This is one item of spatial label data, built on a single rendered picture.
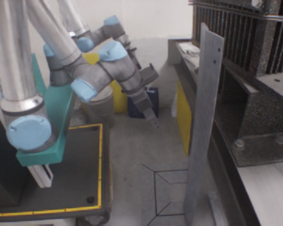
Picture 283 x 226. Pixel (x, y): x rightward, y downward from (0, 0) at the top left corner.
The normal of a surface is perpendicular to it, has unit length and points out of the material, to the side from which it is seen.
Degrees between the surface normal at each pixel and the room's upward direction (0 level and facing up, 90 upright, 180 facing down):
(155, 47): 90
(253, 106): 90
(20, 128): 98
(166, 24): 90
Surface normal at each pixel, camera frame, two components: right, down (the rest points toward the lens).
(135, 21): 0.02, 0.58
